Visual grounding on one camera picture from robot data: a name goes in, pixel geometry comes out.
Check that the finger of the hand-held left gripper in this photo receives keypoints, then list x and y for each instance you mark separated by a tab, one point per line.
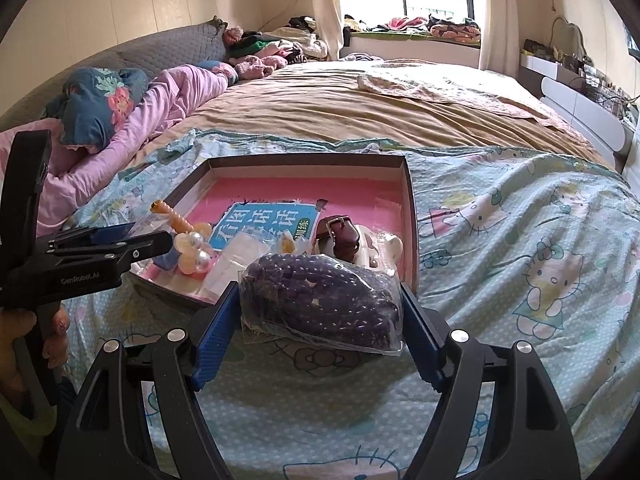
145	250
112	234

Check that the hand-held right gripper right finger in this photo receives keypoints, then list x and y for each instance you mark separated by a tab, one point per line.
420	342

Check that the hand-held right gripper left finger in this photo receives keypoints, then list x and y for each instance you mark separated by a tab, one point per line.
215	332

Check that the orange spiral pearl hair clip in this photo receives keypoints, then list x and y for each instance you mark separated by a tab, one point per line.
192	252

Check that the white pink hair claw clip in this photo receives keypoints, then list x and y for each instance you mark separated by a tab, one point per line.
390	251

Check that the bag of purple beads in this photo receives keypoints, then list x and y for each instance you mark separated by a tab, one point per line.
320	300

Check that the brown box with pink inside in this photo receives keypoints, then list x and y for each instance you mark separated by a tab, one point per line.
360	195

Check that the person's left hand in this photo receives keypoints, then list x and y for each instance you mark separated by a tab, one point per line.
14	332

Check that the blue floral pillow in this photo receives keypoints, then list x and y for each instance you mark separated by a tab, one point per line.
95	105

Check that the blue booklet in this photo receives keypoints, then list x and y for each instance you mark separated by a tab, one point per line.
260	225

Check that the cartoon cat printed blanket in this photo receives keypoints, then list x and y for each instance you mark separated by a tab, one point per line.
500	220

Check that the pink quilt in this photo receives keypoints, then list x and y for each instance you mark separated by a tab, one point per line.
165	95

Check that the grey padded headboard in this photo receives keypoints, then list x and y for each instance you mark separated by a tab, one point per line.
165	45

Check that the tan bed sheet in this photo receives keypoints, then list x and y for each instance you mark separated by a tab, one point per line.
310	105

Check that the pile of clothes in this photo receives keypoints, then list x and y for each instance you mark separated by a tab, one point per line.
270	47

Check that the light patterned throw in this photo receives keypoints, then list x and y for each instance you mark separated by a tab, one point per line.
440	85

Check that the white dresser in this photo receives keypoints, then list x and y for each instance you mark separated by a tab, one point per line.
575	105

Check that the cream curtain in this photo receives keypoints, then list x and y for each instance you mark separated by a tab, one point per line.
495	15
327	5

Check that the clutter of small dresser things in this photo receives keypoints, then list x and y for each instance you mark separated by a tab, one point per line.
590	80

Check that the clothes on window sill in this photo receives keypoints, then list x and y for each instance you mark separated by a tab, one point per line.
415	27

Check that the wavy edged mirror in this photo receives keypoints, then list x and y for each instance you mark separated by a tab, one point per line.
567	40

